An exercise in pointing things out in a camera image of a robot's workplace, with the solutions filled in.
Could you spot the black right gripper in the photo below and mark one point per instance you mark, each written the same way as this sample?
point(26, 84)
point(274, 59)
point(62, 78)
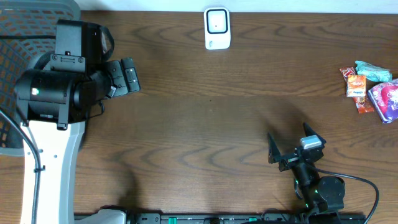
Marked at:
point(275, 156)

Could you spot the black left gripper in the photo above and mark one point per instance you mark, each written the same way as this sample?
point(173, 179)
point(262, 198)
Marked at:
point(125, 76)

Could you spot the orange snack bar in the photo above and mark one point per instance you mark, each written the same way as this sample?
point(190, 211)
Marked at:
point(363, 104)

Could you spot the small orange tissue pack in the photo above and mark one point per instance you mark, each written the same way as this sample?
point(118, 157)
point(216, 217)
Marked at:
point(356, 86)

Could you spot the purple snack package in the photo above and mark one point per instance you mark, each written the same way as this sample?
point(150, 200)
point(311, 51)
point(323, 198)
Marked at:
point(384, 98)

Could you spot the green snack wrapper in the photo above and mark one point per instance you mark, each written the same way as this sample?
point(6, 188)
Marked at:
point(372, 72)

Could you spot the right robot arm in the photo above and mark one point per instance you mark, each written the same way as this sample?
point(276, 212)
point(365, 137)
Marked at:
point(320, 194)

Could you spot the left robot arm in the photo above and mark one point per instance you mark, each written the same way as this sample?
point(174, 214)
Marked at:
point(54, 98)

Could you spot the grey plastic mesh basket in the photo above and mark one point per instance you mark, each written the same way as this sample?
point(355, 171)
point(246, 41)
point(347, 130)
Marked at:
point(27, 18)

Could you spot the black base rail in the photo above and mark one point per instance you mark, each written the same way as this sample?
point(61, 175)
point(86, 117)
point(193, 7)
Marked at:
point(113, 214)

